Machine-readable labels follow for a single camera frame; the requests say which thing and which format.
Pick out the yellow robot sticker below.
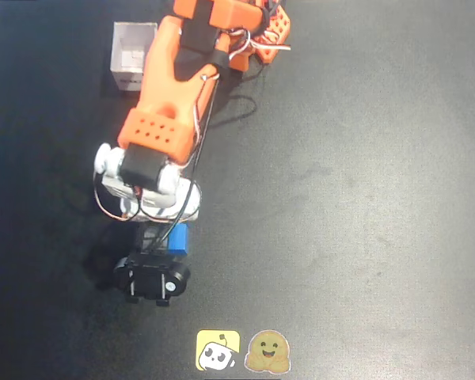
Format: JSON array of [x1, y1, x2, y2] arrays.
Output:
[[196, 329, 241, 372]]

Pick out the white and red servo wires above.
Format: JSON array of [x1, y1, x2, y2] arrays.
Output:
[[93, 27, 293, 225]]

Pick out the white cardboard box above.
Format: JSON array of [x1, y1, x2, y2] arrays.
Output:
[[110, 21, 159, 93]]

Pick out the hugging face emoji sticker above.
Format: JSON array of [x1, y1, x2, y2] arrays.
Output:
[[244, 329, 291, 374]]

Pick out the black table mat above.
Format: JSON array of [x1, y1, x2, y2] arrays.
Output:
[[0, 0, 475, 380]]

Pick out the blue cube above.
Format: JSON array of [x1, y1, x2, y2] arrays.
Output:
[[167, 223, 191, 255]]

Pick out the black gripper-mounted camera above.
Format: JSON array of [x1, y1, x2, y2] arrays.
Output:
[[112, 223, 192, 309]]

